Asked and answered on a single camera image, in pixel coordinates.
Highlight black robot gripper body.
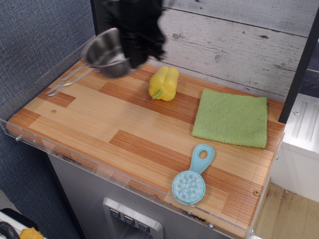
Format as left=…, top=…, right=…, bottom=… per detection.
left=104, top=0, right=165, bottom=60

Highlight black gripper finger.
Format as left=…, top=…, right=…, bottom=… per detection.
left=120, top=32, right=136, bottom=58
left=130, top=46, right=148, bottom=69

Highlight stainless steel pot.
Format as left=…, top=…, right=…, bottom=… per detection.
left=46, top=28, right=134, bottom=97

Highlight yellow toy bell pepper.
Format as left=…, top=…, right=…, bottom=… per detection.
left=149, top=66, right=179, bottom=102

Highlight clear acrylic table guard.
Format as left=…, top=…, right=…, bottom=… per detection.
left=0, top=36, right=286, bottom=239

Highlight green knitted cloth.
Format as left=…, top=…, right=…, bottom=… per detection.
left=192, top=89, right=268, bottom=148

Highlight light blue scrubbing brush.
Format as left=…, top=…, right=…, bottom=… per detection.
left=172, top=144, right=214, bottom=205

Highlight grey toy fridge cabinet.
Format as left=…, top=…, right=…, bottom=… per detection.
left=49, top=154, right=250, bottom=239

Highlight white side cabinet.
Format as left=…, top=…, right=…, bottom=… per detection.
left=270, top=94, right=319, bottom=202

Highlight yellow object bottom left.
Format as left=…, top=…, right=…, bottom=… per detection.
left=19, top=228, right=45, bottom=239

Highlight black right frame post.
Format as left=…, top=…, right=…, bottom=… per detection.
left=278, top=9, right=319, bottom=123

